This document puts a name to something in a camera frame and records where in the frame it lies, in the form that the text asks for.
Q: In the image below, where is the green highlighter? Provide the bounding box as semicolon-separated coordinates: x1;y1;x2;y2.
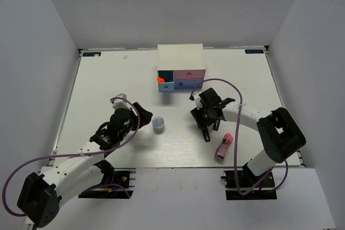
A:
202;128;210;142

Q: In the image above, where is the orange highlighter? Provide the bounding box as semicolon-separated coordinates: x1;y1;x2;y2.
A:
156;77;165;83

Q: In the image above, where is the light blue drawer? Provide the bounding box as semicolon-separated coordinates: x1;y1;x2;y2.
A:
157;71;174;92

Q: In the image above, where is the pink highlighter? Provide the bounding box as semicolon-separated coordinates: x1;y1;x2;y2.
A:
213;120;220;131

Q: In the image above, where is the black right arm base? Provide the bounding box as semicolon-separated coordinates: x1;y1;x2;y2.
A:
220;170;277;201

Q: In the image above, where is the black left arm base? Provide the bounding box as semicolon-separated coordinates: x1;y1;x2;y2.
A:
78;169;136;199

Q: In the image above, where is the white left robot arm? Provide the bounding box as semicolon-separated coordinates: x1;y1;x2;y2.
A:
17;100;153;228

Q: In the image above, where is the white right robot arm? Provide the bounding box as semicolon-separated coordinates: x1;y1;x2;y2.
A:
191;88;306;186

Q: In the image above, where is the pink capped clear tube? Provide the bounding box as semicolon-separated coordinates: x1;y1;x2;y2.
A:
214;133;233;162

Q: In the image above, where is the dark blue drawer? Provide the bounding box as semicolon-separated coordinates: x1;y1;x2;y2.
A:
174;79;203;90

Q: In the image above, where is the pink drawer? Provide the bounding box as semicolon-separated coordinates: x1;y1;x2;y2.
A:
174;69;206;80

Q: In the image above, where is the white drawer cabinet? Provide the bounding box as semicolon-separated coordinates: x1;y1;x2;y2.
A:
157;44;206;71

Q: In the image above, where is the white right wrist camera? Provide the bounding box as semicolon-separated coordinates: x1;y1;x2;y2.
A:
189;92;203;110

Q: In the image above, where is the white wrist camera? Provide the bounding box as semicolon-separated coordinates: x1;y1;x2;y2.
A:
189;92;203;110
110;93;131;110

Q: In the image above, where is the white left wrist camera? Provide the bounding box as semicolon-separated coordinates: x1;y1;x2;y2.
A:
110;93;131;110

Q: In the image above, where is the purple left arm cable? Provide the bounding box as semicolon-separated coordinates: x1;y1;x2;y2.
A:
1;96;142;217

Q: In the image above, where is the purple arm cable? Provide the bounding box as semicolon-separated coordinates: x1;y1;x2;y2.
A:
1;96;142;217
190;78;289;196

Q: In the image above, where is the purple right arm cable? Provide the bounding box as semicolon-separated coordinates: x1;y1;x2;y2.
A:
190;78;289;196

